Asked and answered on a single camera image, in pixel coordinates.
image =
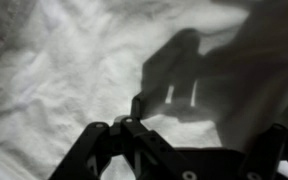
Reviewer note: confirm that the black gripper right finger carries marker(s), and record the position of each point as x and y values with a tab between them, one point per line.
267	153

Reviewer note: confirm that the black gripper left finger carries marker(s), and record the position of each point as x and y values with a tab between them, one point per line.
124	150

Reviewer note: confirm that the large white towel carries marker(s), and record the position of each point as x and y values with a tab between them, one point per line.
84	83

